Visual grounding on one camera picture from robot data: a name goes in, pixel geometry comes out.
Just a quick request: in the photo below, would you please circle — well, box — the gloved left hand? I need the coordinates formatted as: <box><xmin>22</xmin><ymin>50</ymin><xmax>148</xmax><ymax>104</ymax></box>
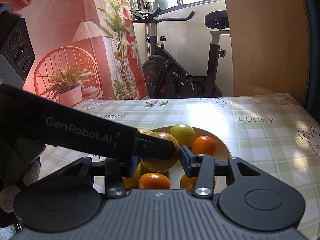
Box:
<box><xmin>1</xmin><ymin>138</ymin><xmax>46</xmax><ymax>228</ymax></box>

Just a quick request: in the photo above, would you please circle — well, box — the bright orange tangerine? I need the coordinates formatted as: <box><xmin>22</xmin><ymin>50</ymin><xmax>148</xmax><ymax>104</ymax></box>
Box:
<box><xmin>193</xmin><ymin>135</ymin><xmax>216</xmax><ymax>156</ymax></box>

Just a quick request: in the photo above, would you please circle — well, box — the cream round plate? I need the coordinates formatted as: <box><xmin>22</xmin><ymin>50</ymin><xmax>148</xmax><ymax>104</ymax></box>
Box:
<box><xmin>164</xmin><ymin>127</ymin><xmax>231</xmax><ymax>193</ymax></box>

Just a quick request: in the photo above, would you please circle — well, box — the greenish orange tangerine back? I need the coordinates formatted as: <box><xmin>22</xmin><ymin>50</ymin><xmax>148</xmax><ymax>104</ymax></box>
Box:
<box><xmin>138</xmin><ymin>128</ymin><xmax>153</xmax><ymax>135</ymax></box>

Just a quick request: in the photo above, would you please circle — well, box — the black exercise bike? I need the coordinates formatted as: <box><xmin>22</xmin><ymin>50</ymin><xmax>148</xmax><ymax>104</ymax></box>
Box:
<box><xmin>131</xmin><ymin>8</ymin><xmax>231</xmax><ymax>100</ymax></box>

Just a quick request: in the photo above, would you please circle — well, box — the large yellow lemon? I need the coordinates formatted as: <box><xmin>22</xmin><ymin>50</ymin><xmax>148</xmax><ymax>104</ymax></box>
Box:
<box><xmin>141</xmin><ymin>132</ymin><xmax>180</xmax><ymax>174</ymax></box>

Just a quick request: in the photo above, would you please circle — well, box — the green lime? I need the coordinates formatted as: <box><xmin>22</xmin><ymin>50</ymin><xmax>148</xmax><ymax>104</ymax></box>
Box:
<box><xmin>170</xmin><ymin>124</ymin><xmax>196</xmax><ymax>147</ymax></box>

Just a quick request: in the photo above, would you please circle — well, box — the printed room backdrop cloth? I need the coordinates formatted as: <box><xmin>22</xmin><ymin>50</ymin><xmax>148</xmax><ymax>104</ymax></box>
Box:
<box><xmin>1</xmin><ymin>0</ymin><xmax>147</xmax><ymax>100</ymax></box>

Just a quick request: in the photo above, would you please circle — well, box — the dark orange tangerine front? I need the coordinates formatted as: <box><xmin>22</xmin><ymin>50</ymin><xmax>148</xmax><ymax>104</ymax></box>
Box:
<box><xmin>138</xmin><ymin>173</ymin><xmax>171</xmax><ymax>190</ymax></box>

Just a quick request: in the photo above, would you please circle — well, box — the checkered green tablecloth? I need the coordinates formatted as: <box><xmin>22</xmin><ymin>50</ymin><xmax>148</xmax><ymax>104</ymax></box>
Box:
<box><xmin>38</xmin><ymin>92</ymin><xmax>320</xmax><ymax>240</ymax></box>

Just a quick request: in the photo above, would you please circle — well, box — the wooden board panel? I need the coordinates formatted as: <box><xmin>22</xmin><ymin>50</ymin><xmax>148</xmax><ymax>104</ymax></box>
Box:
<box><xmin>225</xmin><ymin>0</ymin><xmax>310</xmax><ymax>103</ymax></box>

